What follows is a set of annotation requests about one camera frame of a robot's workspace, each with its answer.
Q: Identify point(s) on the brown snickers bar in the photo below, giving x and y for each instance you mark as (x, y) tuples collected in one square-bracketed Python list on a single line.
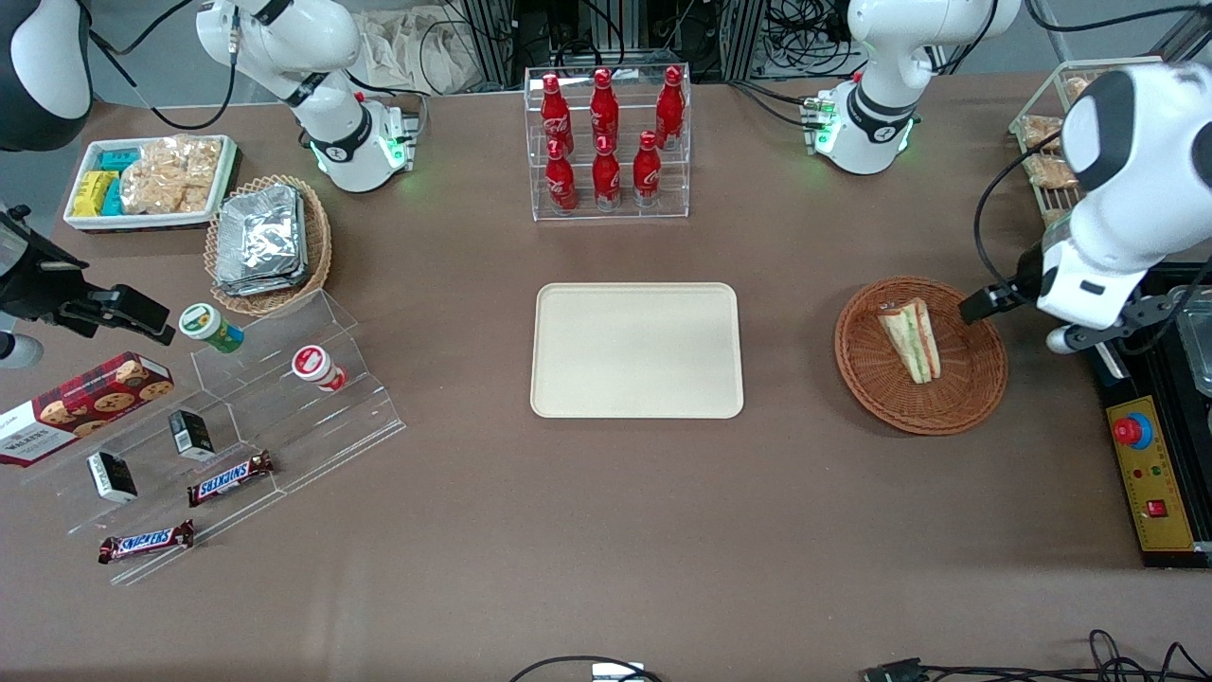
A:
[(230, 478), (147, 542)]

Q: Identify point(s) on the small black box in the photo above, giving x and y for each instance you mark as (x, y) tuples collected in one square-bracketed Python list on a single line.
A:
[(112, 476), (192, 434)]

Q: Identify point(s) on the clear acrylic bottle rack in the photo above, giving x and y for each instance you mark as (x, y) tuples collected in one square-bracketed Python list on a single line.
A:
[(615, 213)]

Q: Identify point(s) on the triangle sandwich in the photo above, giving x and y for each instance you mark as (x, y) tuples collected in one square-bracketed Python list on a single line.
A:
[(911, 339)]

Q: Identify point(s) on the clear acrylic stepped stand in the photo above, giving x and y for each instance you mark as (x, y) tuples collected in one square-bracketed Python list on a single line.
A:
[(312, 426)]

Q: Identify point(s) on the beige plastic tray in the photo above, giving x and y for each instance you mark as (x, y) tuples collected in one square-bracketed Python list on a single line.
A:
[(636, 350)]

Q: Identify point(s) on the silver foil pack stack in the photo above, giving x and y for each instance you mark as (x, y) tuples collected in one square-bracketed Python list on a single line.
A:
[(260, 242)]

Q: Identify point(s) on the round brown wicker basket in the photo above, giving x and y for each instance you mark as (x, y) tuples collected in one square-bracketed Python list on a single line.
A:
[(966, 388)]

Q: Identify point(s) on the teal snack packet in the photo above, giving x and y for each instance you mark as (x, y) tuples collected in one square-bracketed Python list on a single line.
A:
[(114, 199), (120, 159)]

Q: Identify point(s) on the red cola bottle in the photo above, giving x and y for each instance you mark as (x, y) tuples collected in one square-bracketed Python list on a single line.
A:
[(606, 180), (603, 109), (669, 109), (561, 182), (555, 114), (647, 175)]

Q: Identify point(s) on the clear metal container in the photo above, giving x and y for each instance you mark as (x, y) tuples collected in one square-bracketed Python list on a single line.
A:
[(1198, 350)]

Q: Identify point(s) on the clear rice cracker bag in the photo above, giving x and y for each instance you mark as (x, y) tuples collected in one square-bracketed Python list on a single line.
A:
[(161, 194), (185, 159)]

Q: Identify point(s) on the white rectangular snack tray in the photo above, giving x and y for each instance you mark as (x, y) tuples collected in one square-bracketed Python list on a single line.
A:
[(151, 222)]

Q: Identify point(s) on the red emergency stop button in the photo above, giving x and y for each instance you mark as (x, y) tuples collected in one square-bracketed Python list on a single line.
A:
[(1132, 431)]

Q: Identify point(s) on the green lid snack cup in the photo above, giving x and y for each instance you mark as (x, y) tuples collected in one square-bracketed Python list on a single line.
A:
[(210, 327)]

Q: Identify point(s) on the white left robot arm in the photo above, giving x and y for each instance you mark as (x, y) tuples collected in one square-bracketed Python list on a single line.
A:
[(1127, 189)]

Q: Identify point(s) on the red tartan cookie box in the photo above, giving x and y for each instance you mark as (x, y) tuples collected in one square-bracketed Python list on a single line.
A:
[(85, 403)]

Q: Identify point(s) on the oval wicker basket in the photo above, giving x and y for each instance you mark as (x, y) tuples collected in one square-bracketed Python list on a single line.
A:
[(317, 237)]

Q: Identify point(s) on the black control box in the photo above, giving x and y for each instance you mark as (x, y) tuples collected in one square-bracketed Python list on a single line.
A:
[(1160, 474)]

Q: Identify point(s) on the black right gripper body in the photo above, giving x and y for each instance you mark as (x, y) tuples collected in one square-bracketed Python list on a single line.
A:
[(36, 285)]

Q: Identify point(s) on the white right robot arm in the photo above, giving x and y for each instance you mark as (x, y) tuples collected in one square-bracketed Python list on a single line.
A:
[(327, 57)]

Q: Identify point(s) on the beige cloth bag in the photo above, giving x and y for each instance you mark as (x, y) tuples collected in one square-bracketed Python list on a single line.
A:
[(417, 47)]

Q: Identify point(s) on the yellow snack packet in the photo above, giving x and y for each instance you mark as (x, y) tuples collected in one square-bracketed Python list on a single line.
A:
[(90, 194)]

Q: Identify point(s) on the red lid snack cup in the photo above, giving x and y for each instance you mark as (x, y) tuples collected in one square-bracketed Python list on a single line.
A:
[(317, 367)]

